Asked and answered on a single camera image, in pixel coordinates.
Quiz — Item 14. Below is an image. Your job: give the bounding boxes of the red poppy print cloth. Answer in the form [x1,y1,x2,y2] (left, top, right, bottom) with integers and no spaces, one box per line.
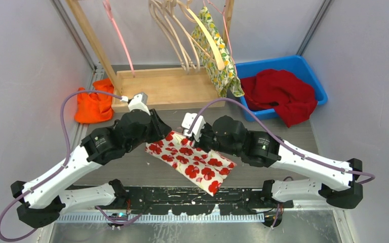
[145,131,237,196]

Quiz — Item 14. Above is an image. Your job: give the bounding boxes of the lemon print skirt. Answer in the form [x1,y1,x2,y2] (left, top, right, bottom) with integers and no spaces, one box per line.
[191,7,245,97]

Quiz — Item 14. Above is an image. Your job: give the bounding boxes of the dark red cloth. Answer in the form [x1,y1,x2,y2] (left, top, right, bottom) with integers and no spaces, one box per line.
[241,69,318,127]

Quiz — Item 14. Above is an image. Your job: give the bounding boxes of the thin pink wire hanger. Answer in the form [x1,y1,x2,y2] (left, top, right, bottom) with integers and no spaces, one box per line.
[206,1,234,72]

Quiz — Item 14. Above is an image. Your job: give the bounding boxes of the beige wooden hanger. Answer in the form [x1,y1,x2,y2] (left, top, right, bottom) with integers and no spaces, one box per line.
[148,1,190,73]
[161,1,201,72]

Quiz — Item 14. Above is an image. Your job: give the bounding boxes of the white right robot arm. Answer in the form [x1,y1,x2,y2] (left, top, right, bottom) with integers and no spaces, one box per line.
[185,115,363,209]

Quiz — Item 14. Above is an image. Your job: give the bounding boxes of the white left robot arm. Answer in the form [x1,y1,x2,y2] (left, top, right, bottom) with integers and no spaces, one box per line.
[11,109,172,228]

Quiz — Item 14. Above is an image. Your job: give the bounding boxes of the wooden hanger rack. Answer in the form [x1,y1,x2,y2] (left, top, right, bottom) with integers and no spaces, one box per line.
[67,1,219,110]

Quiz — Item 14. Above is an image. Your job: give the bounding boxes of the cream wooden hanger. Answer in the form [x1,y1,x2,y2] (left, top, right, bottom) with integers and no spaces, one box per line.
[176,1,225,70]

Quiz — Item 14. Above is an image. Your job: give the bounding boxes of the thick pink hanger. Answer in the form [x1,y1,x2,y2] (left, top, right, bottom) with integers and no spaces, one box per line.
[102,0,135,77]

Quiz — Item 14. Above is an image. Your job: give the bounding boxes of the orange cloth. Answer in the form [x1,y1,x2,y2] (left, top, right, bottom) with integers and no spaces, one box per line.
[74,93,114,124]

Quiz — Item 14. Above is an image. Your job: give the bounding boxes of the blue plastic bin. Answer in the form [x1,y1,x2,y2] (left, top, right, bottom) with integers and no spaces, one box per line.
[236,55,328,106]

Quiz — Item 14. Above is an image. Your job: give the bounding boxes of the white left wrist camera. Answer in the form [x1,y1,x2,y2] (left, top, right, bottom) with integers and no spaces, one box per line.
[120,92,150,115]

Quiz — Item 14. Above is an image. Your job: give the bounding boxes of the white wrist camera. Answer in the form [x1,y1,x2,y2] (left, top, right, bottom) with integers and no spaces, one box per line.
[181,113,206,142]
[120,92,150,115]

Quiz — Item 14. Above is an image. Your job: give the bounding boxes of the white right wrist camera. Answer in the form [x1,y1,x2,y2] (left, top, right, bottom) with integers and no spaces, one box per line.
[181,113,206,142]

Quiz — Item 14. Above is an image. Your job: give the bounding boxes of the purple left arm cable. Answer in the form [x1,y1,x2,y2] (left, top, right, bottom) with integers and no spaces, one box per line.
[0,90,130,243]

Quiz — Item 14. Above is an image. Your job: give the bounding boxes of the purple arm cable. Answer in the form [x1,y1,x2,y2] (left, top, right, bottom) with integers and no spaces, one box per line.
[0,90,130,243]
[187,98,376,185]

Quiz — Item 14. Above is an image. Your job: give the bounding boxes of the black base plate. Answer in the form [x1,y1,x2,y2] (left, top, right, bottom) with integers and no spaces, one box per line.
[100,186,277,216]

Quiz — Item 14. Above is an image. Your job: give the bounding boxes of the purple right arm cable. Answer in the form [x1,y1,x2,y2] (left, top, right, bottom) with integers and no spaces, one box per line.
[187,98,376,185]

